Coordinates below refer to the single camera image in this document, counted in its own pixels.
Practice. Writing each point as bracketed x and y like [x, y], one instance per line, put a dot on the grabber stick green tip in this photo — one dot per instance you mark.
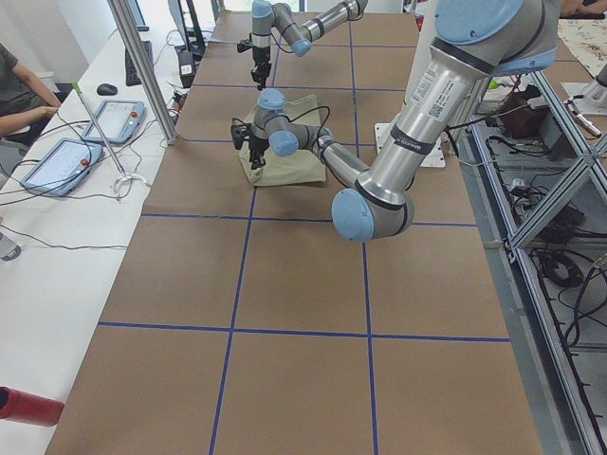
[124, 177]

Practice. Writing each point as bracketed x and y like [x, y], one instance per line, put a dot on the green long-sleeve shirt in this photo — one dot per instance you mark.
[299, 168]

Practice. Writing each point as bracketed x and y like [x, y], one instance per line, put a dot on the red cylinder bottle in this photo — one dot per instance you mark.
[23, 407]

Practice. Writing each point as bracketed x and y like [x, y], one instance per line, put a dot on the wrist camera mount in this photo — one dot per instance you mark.
[245, 44]
[240, 132]

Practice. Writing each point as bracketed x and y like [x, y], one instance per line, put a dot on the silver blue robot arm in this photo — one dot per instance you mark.
[303, 23]
[472, 40]

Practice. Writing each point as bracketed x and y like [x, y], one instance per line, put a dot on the black power adapter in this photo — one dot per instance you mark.
[186, 68]

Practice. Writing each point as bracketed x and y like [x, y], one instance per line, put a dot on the black computer mouse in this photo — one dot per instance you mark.
[107, 89]

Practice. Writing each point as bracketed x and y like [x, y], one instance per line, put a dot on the aluminium side frame rail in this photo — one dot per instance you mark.
[543, 173]

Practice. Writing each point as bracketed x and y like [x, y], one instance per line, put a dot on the aluminium frame post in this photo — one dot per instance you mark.
[129, 34]

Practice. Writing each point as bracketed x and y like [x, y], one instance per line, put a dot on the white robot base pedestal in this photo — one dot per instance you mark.
[435, 159]

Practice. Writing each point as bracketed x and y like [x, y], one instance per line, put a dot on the seated person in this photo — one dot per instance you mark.
[27, 104]

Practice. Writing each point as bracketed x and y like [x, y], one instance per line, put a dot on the far blue teach pendant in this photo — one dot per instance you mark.
[119, 119]

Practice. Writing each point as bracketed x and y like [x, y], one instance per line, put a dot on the blue teach pendant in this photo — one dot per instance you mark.
[119, 119]
[63, 168]

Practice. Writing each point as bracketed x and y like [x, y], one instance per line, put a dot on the near blue teach pendant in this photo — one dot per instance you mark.
[63, 168]

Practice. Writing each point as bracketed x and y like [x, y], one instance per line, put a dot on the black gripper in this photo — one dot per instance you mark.
[256, 142]
[259, 56]

